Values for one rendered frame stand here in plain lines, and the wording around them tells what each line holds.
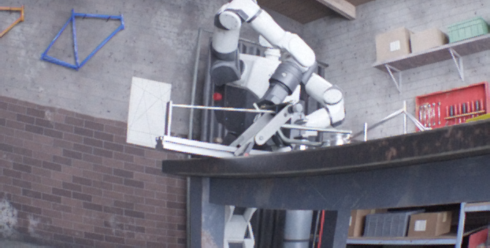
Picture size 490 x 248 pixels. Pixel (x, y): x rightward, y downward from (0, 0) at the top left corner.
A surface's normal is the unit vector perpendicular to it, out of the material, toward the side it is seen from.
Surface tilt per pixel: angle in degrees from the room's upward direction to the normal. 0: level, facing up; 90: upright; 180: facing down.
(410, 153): 90
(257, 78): 101
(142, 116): 90
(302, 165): 90
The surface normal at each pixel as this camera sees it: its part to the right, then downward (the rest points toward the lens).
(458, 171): -0.82, -0.17
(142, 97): 0.57, -0.14
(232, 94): -0.74, 0.09
